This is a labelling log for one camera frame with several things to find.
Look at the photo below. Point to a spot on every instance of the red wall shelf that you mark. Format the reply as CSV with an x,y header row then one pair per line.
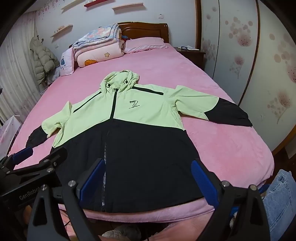
x,y
92,2

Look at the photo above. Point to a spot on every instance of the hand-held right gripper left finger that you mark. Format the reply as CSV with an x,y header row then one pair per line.
x,y
91,185

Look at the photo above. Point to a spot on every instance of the small cartoon print pillow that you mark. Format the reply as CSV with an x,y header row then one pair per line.
x,y
66,62

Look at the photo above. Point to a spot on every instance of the white papers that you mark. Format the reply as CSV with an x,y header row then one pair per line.
x,y
192,47

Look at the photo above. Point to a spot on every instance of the folded floral quilt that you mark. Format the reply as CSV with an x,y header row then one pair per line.
x,y
97,46

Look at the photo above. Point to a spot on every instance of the green and black hooded jacket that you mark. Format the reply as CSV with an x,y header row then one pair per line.
x,y
143,143

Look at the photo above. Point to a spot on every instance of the wooden headboard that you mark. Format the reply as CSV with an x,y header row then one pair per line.
x,y
148,29

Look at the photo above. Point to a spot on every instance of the person's jeans leg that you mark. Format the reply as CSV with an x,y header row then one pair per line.
x,y
281,201

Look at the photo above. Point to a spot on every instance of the floral wardrobe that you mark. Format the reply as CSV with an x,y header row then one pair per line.
x,y
249,58

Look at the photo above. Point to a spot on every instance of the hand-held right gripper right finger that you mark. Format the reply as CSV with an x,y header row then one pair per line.
x,y
203,183

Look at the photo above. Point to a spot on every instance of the bed with pink blanket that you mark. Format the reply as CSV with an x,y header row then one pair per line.
x,y
226,148

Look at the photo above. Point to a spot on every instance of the wooden wall shelf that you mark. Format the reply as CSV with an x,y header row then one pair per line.
x,y
127,6
61,30
67,4

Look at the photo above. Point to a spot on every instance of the white curtain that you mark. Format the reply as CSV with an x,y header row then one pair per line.
x,y
13,81

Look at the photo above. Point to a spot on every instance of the pink pillow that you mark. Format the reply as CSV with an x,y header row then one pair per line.
x,y
144,45

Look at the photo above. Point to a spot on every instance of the grey fuzzy slipper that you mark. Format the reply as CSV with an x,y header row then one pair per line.
x,y
126,231

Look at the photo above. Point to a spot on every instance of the beige puffer coat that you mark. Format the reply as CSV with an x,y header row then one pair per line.
x,y
42,58

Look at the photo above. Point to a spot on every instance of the white paper bag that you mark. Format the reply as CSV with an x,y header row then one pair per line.
x,y
9,133

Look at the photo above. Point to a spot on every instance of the wooden nightstand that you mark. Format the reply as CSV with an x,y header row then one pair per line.
x,y
194,56

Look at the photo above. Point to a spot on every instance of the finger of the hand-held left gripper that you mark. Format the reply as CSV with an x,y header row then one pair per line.
x,y
52,158
22,154

